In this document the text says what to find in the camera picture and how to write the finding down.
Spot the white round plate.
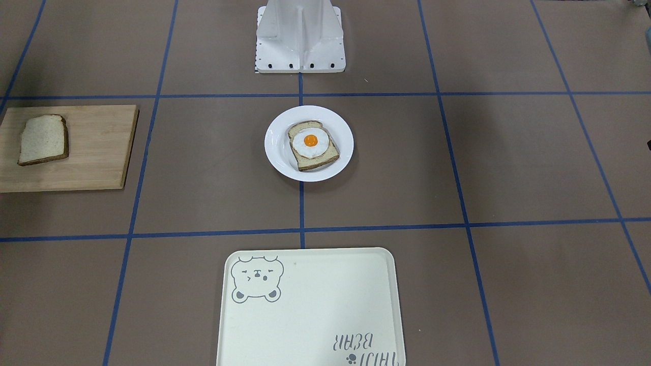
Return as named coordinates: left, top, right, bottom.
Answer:
left=264, top=106, right=355, bottom=181

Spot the bread slice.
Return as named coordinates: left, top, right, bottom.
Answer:
left=287, top=120, right=340, bottom=171
left=18, top=114, right=69, bottom=166

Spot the fried egg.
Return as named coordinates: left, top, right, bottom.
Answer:
left=291, top=128, right=330, bottom=159

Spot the cream bear serving tray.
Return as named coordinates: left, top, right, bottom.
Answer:
left=216, top=247, right=407, bottom=365

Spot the wooden cutting board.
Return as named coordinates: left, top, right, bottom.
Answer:
left=1, top=105, right=139, bottom=194

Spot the white metal camera stand base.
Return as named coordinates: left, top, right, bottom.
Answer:
left=254, top=1, right=346, bottom=74

